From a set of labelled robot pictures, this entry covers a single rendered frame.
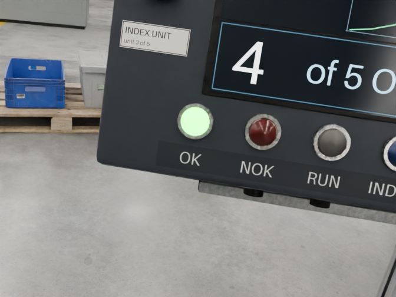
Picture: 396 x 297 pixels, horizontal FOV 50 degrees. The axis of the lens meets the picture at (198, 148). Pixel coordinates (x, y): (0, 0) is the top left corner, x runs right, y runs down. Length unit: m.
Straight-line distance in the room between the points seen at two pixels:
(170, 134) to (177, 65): 0.05
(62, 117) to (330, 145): 2.89
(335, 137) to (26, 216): 2.02
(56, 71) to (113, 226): 1.92
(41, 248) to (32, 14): 5.94
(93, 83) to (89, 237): 1.43
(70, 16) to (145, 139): 7.25
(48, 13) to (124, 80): 7.27
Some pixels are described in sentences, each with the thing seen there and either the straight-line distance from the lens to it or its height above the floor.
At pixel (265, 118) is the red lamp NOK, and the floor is 1.13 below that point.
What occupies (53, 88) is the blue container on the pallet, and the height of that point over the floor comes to 0.30.
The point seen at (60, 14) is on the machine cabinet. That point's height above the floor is 0.21.
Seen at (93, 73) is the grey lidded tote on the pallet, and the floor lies 0.42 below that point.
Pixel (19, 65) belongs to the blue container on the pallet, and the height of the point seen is 0.31.
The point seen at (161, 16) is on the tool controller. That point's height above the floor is 1.18.
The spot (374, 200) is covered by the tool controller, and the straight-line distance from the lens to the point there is 0.34.
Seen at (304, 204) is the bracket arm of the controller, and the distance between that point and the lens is 0.41.
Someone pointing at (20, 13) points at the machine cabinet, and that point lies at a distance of 7.66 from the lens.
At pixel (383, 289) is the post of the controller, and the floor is 0.94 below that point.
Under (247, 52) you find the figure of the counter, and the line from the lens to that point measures 0.31.
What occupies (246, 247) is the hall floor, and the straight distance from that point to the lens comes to 2.11.
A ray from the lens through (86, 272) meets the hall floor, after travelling 1.88.
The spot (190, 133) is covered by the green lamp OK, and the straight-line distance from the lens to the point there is 0.31.
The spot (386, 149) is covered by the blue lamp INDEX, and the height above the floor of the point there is 1.12.
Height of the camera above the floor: 1.22
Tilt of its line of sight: 23 degrees down
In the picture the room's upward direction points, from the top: 8 degrees clockwise
